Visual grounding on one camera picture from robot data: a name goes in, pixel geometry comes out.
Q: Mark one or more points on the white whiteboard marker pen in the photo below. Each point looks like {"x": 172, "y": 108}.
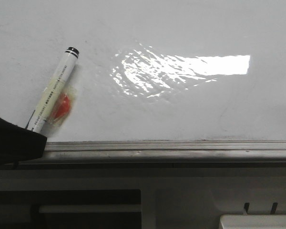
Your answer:
{"x": 53, "y": 90}

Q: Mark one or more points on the white glossy whiteboard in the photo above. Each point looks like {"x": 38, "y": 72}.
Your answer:
{"x": 150, "y": 69}

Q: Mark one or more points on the white box lower right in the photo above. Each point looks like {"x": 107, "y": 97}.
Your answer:
{"x": 252, "y": 222}

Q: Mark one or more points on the red magnet taped to marker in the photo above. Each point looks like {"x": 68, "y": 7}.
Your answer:
{"x": 63, "y": 106}

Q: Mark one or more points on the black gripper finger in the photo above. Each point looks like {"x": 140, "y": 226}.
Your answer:
{"x": 19, "y": 144}

